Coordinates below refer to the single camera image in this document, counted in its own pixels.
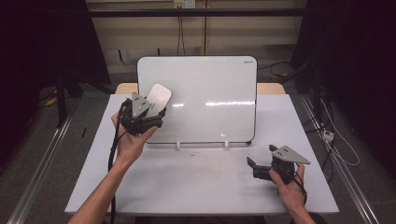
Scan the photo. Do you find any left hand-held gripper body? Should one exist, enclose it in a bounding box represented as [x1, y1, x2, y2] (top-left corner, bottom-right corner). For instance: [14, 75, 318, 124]
[120, 91, 165, 136]

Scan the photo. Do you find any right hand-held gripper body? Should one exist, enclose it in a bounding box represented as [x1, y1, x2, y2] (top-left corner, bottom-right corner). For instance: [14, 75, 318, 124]
[251, 145, 312, 185]

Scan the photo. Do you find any white whiteboard eraser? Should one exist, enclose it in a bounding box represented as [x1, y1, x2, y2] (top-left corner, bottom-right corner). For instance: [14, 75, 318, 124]
[145, 82, 173, 119]

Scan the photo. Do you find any white whiteboard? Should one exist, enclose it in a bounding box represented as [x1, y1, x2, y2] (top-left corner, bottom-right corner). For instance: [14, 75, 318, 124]
[136, 55, 259, 146]

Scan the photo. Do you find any person's left hand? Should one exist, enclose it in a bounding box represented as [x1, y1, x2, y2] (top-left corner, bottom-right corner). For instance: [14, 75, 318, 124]
[111, 111, 159, 165]

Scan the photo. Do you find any person's right hand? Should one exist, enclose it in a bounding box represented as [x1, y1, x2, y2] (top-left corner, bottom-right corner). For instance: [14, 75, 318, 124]
[268, 164, 308, 208]

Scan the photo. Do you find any wooden table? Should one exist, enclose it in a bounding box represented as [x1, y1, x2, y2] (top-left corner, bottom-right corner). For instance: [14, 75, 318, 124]
[114, 82, 287, 96]

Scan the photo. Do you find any white power adapter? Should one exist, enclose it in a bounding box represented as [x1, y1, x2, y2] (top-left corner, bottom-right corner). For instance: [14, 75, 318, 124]
[321, 129, 335, 143]

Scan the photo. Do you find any black metal stand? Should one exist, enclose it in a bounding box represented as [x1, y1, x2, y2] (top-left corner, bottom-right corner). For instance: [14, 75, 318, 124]
[55, 70, 68, 129]

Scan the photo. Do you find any black horizontal bar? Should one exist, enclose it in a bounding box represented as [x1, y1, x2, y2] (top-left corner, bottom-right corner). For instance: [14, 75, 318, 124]
[88, 7, 308, 19]

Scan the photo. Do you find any dark curtain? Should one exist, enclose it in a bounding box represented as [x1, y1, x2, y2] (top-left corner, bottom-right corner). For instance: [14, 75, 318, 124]
[0, 0, 112, 166]
[289, 0, 396, 178]

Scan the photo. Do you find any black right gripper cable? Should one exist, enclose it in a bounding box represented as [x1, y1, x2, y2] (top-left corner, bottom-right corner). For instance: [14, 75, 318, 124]
[279, 167, 308, 205]

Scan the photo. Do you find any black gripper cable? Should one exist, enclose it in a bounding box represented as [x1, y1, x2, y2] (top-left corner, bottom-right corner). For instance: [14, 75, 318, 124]
[107, 98, 133, 224]
[279, 167, 308, 205]

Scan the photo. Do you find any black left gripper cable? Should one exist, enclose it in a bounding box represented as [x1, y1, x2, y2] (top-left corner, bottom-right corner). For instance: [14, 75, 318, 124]
[107, 98, 133, 224]

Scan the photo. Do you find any metal floor rail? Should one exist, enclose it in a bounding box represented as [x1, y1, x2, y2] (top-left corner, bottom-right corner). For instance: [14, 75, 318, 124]
[7, 114, 75, 224]
[299, 93, 380, 224]

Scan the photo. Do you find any white floor cable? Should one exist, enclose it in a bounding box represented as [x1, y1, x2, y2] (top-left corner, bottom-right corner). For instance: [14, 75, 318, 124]
[319, 98, 361, 167]

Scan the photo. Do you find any black hanging cable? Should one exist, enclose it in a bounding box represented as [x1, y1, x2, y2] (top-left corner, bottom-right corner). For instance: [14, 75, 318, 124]
[177, 15, 187, 57]

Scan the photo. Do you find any black floor cable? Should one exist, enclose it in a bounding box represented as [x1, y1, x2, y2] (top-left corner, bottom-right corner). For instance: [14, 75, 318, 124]
[257, 61, 292, 71]

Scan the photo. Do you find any white wall outlet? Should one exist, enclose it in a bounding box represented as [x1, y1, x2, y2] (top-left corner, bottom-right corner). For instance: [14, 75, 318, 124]
[173, 0, 197, 9]

